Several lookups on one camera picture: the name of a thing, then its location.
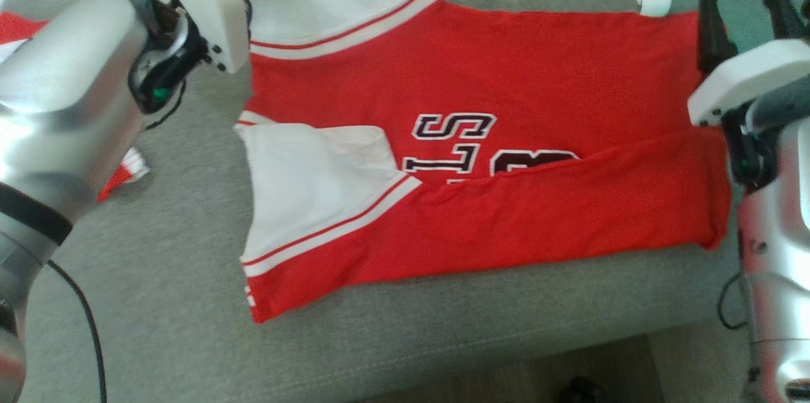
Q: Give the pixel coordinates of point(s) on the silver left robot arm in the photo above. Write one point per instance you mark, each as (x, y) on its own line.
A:
(63, 105)

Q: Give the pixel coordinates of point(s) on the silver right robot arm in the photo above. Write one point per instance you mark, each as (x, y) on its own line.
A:
(778, 251)

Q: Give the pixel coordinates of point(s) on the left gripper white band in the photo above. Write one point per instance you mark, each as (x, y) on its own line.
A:
(209, 4)

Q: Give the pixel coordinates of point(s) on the grey sofa seat cushion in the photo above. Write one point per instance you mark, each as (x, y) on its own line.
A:
(158, 264)

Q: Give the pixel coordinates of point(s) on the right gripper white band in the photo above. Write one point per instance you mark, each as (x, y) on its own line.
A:
(747, 74)

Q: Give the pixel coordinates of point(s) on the red jersey with white sleeves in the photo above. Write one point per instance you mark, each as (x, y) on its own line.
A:
(506, 74)

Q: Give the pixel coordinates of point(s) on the red shorts with white stripe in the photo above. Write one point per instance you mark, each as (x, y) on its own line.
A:
(19, 30)

